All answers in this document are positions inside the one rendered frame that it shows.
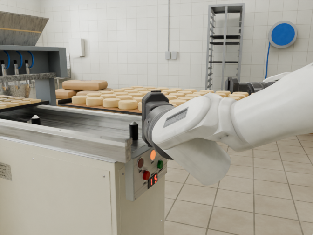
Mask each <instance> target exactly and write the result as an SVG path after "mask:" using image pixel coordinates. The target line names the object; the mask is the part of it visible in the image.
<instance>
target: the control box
mask: <svg viewBox="0 0 313 235"><path fill-rule="evenodd" d="M153 150H154V151H155V152H156V155H155V158H154V159H153V160H152V159H151V153H152V151H153ZM140 158H143V166H142V168H139V167H138V162H139V160H140ZM160 160H162V161H163V167H162V169H159V168H158V162H159V161H160ZM124 166H125V190H126V200H130V201H135V200H136V199H137V198H138V197H140V196H141V195H142V194H143V193H144V192H145V191H147V190H148V189H149V188H150V179H151V178H152V186H153V185H154V184H155V181H156V179H155V178H156V176H155V175H157V181H158V180H159V179H160V178H162V177H163V176H164V175H165V174H166V173H167V159H166V158H164V157H162V156H161V155H160V154H159V153H158V152H157V151H156V150H155V149H154V148H153V147H148V145H145V146H143V147H141V148H140V149H138V150H136V151H134V152H133V153H131V160H130V161H128V162H127V163H124ZM145 171H149V172H150V177H149V179H148V180H144V178H143V175H144V172H145Z"/></svg>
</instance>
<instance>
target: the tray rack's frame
mask: <svg viewBox="0 0 313 235"><path fill-rule="evenodd" d="M211 8H212V9H213V11H214V13H215V14H225V25H224V43H223V61H222V79H221V91H223V85H224V67H225V42H226V24H227V13H240V8H243V9H242V24H241V39H240V53H239V68H238V82H240V73H241V59H242V46H243V31H244V17H245V3H234V4H215V5H208V28H207V52H206V76H205V90H207V85H208V82H207V81H208V61H209V40H210V37H209V35H210V14H211V13H212V11H211Z"/></svg>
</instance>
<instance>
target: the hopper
mask: <svg viewBox="0 0 313 235"><path fill-rule="evenodd" d="M48 20H49V18H44V17H38V16H31V15H25V14H17V13H11V12H4V11H0V45H16V46H35V45H36V43H37V41H38V39H39V37H40V35H41V34H42V31H43V29H44V27H45V25H46V23H47V21H48Z"/></svg>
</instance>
